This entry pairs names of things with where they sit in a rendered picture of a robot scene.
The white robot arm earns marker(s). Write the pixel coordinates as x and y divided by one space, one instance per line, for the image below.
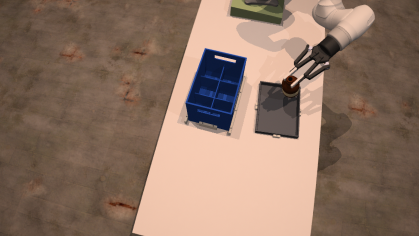
346 25

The blue plastic crate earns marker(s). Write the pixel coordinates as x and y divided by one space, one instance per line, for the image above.
215 89

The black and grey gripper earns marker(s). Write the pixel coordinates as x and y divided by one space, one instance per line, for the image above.
321 53

